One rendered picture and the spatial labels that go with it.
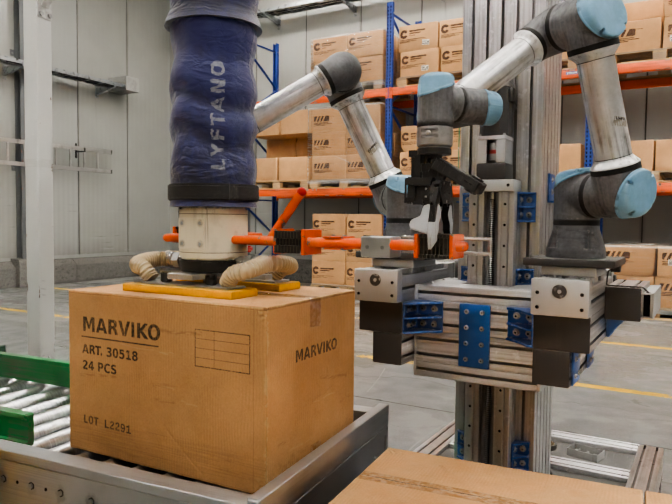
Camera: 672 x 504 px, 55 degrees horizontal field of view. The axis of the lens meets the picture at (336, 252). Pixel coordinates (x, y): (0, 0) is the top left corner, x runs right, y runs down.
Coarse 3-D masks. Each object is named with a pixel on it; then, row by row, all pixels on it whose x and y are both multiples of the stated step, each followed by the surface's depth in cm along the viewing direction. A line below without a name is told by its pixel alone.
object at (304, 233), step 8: (280, 232) 147; (288, 232) 146; (296, 232) 145; (304, 232) 145; (312, 232) 148; (320, 232) 151; (280, 240) 148; (288, 240) 147; (296, 240) 146; (304, 240) 145; (280, 248) 147; (288, 248) 146; (296, 248) 145; (304, 248) 145; (312, 248) 148; (320, 248) 152
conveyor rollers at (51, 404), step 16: (0, 384) 226; (16, 384) 222; (32, 384) 227; (48, 384) 223; (0, 400) 206; (16, 400) 203; (32, 400) 206; (48, 400) 203; (64, 400) 206; (48, 416) 190; (64, 416) 187; (48, 432) 178; (64, 432) 174; (48, 448) 167; (64, 448) 162; (128, 464) 156; (192, 480) 150
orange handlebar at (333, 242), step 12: (168, 240) 166; (240, 240) 155; (252, 240) 153; (264, 240) 151; (312, 240) 145; (324, 240) 144; (336, 240) 142; (348, 240) 141; (360, 240) 140; (396, 240) 136; (408, 240) 135
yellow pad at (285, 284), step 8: (176, 280) 175; (184, 280) 174; (200, 280) 171; (248, 280) 165; (256, 280) 164; (264, 280) 164; (272, 280) 164; (280, 280) 164; (288, 280) 167; (264, 288) 161; (272, 288) 160; (280, 288) 159; (288, 288) 162; (296, 288) 166
